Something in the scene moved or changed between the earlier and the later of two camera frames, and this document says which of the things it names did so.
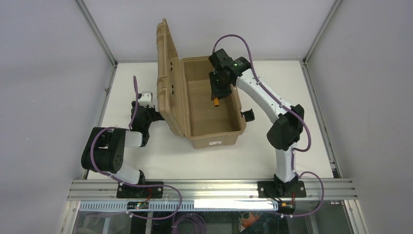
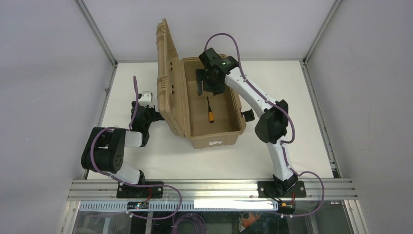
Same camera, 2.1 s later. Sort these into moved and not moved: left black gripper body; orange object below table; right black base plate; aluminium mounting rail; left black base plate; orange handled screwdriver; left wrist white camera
Moved: orange handled screwdriver
Not moved: left wrist white camera; left black gripper body; right black base plate; aluminium mounting rail; orange object below table; left black base plate
